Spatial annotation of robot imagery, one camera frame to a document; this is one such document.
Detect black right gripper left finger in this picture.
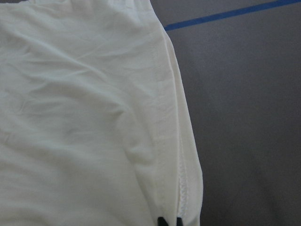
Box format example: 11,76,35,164
157,217,169,226

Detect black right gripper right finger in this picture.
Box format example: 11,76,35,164
176,217,183,226

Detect cream long-sleeve printed shirt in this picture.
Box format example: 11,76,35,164
0,0,203,226

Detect blue tape grid lines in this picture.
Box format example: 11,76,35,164
164,0,301,31

